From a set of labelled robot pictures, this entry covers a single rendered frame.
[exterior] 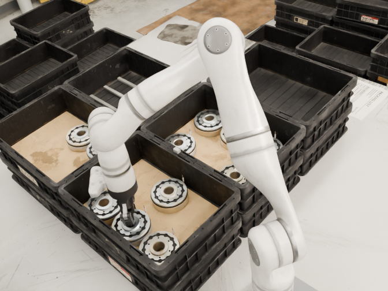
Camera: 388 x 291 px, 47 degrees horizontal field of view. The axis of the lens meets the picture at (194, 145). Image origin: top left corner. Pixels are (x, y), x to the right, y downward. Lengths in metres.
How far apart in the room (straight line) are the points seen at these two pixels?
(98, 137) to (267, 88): 0.82
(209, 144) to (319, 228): 0.41
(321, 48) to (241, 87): 1.85
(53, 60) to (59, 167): 1.31
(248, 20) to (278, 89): 2.20
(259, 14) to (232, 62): 3.00
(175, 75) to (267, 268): 0.43
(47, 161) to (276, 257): 0.85
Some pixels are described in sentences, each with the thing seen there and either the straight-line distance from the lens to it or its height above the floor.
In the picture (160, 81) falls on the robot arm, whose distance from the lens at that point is 0.94.
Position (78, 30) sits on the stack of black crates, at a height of 0.48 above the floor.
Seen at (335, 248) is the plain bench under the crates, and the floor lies 0.70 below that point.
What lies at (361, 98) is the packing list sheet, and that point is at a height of 0.70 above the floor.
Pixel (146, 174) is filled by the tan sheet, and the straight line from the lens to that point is 1.35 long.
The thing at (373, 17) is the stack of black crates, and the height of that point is 0.54.
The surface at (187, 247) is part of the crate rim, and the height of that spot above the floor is 0.93.
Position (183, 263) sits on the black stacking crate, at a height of 0.87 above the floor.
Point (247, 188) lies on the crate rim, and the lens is 1.15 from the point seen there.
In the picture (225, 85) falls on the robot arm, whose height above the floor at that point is 1.28.
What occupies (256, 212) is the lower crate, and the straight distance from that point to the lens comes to 1.31.
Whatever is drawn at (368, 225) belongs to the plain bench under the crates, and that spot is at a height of 0.70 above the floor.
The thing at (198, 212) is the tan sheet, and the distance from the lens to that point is 1.23.
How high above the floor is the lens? 1.80
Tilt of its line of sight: 43 degrees down
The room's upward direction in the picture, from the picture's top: 8 degrees counter-clockwise
